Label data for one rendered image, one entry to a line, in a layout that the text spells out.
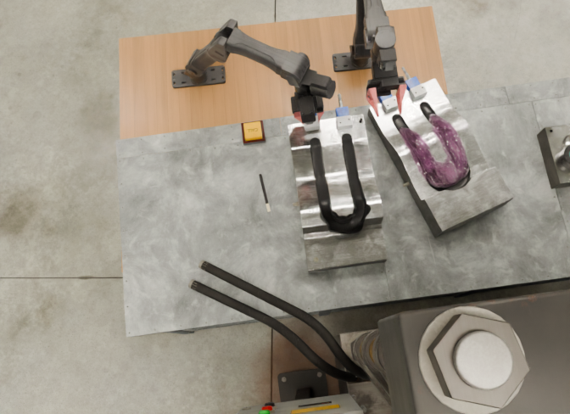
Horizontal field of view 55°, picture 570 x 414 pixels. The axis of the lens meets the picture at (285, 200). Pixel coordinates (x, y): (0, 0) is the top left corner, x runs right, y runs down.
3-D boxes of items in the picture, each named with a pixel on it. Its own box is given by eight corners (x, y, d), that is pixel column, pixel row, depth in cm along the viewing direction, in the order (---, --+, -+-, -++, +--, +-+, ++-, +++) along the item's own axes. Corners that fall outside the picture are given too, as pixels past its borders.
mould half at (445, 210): (367, 114, 197) (370, 100, 186) (431, 85, 199) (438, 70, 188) (434, 237, 184) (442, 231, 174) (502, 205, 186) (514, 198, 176)
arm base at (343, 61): (391, 55, 194) (388, 38, 196) (334, 61, 194) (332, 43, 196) (388, 66, 202) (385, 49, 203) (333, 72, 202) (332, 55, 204)
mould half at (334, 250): (288, 134, 196) (287, 119, 183) (360, 124, 196) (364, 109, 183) (308, 272, 183) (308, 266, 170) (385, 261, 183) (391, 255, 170)
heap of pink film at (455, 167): (393, 131, 189) (396, 122, 181) (438, 110, 190) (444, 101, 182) (429, 197, 182) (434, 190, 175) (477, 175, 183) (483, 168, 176)
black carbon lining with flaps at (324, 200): (307, 140, 188) (307, 130, 179) (354, 134, 188) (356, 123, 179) (322, 239, 179) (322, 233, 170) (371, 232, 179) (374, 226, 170)
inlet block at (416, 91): (394, 74, 197) (397, 66, 192) (407, 68, 198) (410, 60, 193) (412, 103, 194) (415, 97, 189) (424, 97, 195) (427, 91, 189)
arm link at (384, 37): (404, 46, 148) (398, 7, 151) (372, 49, 148) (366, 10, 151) (397, 66, 159) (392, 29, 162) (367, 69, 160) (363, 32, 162)
